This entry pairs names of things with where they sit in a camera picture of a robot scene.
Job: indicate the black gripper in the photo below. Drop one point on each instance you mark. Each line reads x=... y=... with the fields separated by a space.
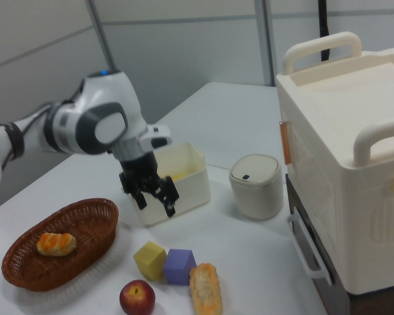
x=141 y=172

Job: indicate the purple cube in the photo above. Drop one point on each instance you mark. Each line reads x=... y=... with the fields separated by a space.
x=177 y=269

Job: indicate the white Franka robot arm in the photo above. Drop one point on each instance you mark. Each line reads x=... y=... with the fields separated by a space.
x=95 y=124

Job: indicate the yellow cube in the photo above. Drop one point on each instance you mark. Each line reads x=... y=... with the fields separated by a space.
x=147 y=260

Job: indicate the cream open plastic box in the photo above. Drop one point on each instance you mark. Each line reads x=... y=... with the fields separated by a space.
x=190 y=183

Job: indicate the small cream lidded bin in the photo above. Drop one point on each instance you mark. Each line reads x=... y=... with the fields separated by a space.
x=256 y=193

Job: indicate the red apple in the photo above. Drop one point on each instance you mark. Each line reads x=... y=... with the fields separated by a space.
x=137 y=298

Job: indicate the long baguette bread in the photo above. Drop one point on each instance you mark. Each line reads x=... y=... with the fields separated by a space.
x=205 y=288

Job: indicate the small glazed bread roll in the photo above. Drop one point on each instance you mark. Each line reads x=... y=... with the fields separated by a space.
x=56 y=244

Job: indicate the brown wicker basket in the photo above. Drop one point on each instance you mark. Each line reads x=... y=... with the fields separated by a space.
x=33 y=272

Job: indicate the large cream storage box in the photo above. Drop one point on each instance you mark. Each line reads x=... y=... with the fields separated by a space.
x=341 y=138

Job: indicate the dark brown drawer unit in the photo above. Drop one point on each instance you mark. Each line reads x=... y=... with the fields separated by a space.
x=339 y=298

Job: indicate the black pole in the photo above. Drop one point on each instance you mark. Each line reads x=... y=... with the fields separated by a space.
x=323 y=26

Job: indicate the grey partition post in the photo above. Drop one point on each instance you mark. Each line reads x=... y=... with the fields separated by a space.
x=266 y=42

